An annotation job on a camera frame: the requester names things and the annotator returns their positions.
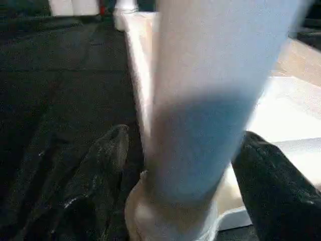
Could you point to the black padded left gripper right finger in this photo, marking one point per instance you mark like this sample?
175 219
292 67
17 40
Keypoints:
281 195

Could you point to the white plastic table top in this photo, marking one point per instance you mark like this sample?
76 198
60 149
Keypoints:
288 113

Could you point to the red white bottle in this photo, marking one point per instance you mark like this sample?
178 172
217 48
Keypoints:
102 7

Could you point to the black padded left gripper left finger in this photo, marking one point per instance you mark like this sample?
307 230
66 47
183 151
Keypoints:
100 188

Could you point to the black table mat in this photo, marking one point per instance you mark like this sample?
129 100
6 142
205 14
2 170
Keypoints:
62 88

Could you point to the white glass-door cabinet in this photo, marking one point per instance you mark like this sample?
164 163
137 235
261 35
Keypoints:
72 6

